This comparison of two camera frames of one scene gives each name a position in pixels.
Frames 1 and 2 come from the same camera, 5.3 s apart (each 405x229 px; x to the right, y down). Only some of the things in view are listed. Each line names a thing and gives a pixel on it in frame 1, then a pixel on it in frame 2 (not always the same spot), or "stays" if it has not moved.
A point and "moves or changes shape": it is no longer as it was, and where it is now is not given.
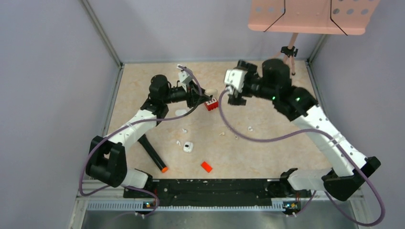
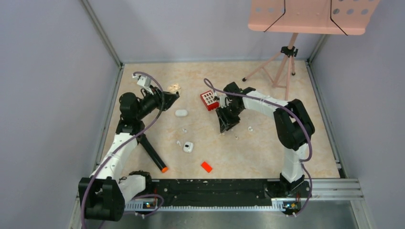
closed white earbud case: (179, 112) stays
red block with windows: (211, 104) stays
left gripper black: (194, 95) to (156, 94)
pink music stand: (328, 17) stays
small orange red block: (207, 167) stays
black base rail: (212, 192) stays
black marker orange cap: (143, 140) stays
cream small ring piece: (211, 91) moves or changes shape
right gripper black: (251, 69) to (226, 123)
